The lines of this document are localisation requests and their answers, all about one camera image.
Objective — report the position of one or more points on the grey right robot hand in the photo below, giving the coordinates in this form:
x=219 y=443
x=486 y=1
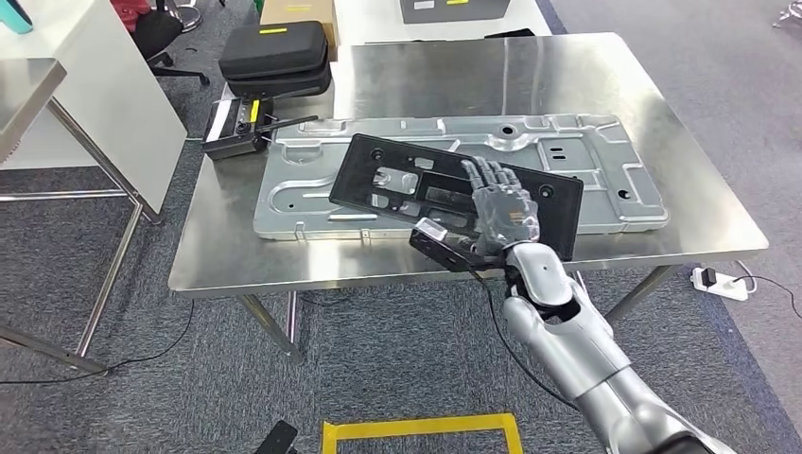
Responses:
x=504 y=210

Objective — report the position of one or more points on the black plastic plate bracket part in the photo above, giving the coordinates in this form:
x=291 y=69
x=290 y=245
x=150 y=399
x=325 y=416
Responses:
x=357 y=182

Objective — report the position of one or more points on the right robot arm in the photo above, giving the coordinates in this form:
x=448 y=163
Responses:
x=576 y=351

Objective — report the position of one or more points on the stainless steel workbench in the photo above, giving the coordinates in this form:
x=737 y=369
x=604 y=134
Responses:
x=438 y=75

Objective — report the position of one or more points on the flat black item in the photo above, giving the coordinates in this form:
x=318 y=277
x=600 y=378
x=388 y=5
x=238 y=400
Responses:
x=509 y=33

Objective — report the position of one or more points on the dark grey equipment box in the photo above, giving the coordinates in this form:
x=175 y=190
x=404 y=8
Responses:
x=457 y=14

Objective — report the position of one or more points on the silver stamped sheet metal panel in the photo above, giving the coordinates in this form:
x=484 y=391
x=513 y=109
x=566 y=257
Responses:
x=301 y=200

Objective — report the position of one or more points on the black power plug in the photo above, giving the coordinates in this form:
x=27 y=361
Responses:
x=709 y=278

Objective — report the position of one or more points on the white power strip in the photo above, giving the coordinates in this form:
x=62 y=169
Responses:
x=730 y=289

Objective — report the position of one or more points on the black device with antenna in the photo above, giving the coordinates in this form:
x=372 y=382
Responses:
x=235 y=141

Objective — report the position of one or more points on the black zippered hard case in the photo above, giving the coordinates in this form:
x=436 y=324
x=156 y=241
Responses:
x=272 y=53

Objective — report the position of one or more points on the brown cardboard box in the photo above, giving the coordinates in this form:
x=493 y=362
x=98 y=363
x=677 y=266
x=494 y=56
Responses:
x=301 y=14

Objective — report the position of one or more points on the black robot foot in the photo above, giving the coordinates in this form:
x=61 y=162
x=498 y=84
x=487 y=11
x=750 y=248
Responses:
x=277 y=437

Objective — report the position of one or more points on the chrome stool base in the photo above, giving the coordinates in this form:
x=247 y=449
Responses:
x=791 y=15

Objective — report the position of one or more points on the chrome stand base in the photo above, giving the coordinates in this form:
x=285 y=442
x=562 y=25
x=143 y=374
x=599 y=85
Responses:
x=185 y=19

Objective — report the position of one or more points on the black office chair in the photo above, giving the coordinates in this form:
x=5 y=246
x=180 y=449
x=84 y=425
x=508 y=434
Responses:
x=153 y=34

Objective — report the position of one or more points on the red cloth item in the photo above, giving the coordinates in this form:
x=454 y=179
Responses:
x=128 y=11

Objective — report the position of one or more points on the stainless steel table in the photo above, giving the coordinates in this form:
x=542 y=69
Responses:
x=22 y=88

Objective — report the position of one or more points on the teal object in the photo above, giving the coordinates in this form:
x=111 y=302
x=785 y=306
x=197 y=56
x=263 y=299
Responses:
x=15 y=17

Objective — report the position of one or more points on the black right camera bracket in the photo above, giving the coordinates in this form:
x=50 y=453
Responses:
x=448 y=254

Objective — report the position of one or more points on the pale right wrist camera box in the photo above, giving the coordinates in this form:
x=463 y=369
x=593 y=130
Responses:
x=431 y=230

